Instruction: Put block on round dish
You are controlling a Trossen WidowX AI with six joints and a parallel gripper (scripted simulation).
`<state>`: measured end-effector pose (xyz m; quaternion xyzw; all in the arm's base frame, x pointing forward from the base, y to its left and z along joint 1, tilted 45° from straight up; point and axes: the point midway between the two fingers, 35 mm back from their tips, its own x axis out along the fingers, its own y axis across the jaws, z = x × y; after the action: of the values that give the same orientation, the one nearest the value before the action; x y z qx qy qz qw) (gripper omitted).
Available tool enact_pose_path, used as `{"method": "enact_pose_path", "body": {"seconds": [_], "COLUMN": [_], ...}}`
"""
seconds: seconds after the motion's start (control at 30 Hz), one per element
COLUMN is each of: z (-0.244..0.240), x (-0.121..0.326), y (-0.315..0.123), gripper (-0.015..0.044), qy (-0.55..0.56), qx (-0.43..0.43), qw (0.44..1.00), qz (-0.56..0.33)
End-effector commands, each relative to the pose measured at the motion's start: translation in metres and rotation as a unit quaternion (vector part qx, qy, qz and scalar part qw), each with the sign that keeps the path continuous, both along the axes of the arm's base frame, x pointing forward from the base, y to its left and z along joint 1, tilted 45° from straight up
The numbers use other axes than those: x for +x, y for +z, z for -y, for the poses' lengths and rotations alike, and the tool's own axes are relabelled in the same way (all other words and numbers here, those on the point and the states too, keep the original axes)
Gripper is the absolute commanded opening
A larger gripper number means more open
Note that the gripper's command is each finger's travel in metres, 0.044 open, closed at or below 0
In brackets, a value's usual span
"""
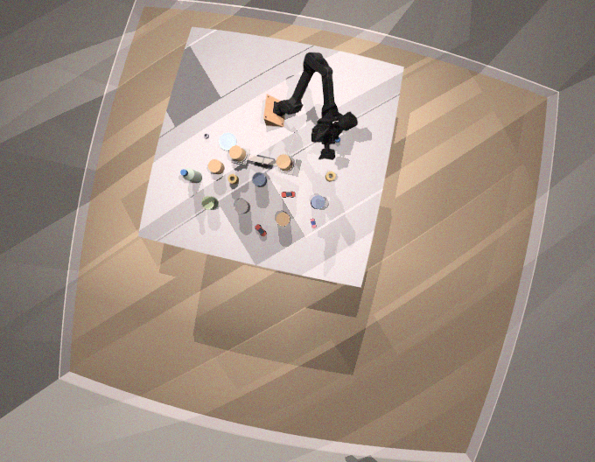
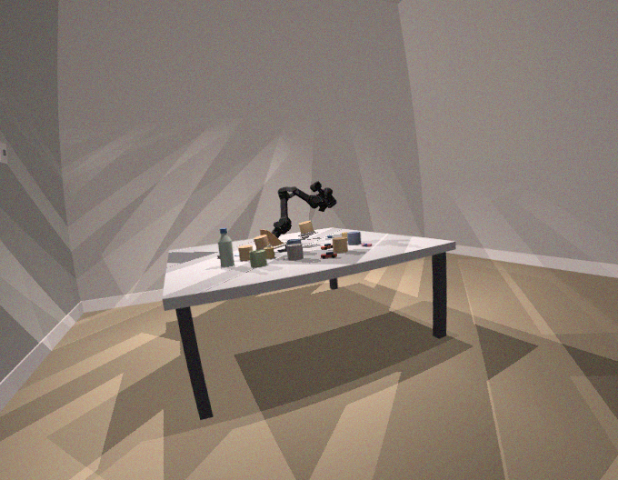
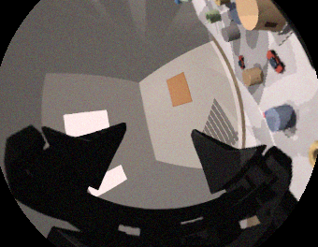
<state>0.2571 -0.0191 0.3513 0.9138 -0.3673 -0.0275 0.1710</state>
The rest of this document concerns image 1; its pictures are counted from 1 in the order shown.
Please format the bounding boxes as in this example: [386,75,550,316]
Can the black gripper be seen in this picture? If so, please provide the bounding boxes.
[316,118,340,160]

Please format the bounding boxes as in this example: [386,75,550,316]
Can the pale green cylinder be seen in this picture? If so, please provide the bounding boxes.
[201,196,219,209]

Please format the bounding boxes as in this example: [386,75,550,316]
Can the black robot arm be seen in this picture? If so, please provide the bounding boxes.
[273,52,358,134]

